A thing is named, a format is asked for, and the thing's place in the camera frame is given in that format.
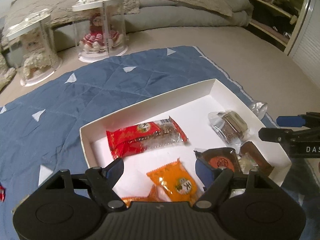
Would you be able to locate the clear jar red doll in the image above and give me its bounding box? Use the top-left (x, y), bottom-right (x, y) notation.
top-left (72, 0), bottom-right (127, 63)

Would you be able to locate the blue quilted triangle mat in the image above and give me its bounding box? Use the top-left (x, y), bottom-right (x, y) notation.
top-left (0, 45), bottom-right (320, 240)

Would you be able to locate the clear brown cake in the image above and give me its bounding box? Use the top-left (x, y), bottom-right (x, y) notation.
top-left (208, 110), bottom-right (248, 145)

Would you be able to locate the orange twisted dough snack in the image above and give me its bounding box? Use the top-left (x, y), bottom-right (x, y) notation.
top-left (146, 158), bottom-right (199, 205)

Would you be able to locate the grey folded duvet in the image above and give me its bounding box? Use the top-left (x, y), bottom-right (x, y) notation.
top-left (54, 0), bottom-right (253, 50)

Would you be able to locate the small red candy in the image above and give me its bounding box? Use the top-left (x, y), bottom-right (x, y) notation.
top-left (0, 185), bottom-right (5, 202)

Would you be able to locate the black orange snack packet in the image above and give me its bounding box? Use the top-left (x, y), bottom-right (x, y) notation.
top-left (194, 147), bottom-right (242, 173)

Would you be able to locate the right wooden shelf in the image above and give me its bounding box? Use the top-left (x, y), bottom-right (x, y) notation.
top-left (246, 0), bottom-right (311, 55)

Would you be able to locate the clear jar white doll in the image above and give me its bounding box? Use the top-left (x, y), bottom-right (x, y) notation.
top-left (6, 9), bottom-right (62, 87)

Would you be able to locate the white cardboard tray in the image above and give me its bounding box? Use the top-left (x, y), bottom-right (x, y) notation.
top-left (80, 79), bottom-right (291, 197)

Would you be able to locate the red snack packet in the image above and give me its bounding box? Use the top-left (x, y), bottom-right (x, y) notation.
top-left (106, 117), bottom-right (188, 159)

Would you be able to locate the fluffy white pillow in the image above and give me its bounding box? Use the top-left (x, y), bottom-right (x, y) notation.
top-left (0, 54), bottom-right (16, 91)

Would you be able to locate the brown square snack packet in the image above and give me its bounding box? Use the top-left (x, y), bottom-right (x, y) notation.
top-left (239, 141), bottom-right (274, 176)

